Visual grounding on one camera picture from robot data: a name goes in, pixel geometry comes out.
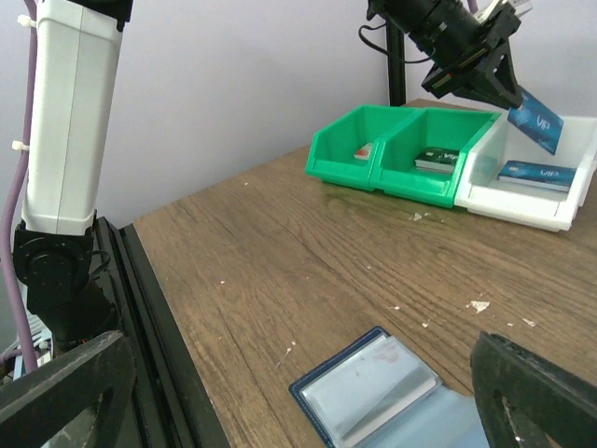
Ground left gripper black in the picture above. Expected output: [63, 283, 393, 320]
[422, 1, 523, 110]

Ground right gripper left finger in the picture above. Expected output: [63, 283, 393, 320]
[1, 330, 136, 447]

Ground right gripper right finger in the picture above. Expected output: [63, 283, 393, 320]
[470, 331, 596, 447]

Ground blue VIP card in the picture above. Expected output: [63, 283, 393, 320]
[507, 88, 564, 155]

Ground blue card holder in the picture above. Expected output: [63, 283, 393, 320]
[289, 327, 489, 447]

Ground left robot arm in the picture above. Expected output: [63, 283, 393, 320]
[1, 1, 522, 352]

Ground black card stack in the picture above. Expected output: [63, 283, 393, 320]
[414, 147, 460, 175]

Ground blue card stack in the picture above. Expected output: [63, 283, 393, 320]
[497, 161, 576, 192]

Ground red white card stack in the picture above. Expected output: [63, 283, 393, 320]
[354, 143, 373, 161]

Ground white bin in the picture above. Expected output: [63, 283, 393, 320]
[454, 116, 596, 231]

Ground middle green bin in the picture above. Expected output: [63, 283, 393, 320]
[370, 108, 499, 208]

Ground green bin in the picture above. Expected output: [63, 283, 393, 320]
[370, 108, 499, 208]
[305, 105, 422, 191]

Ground left green bin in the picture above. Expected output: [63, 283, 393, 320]
[305, 105, 422, 191]

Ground light blue cable duct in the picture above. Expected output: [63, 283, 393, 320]
[12, 313, 54, 380]

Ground black aluminium frame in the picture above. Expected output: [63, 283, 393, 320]
[101, 1, 430, 447]

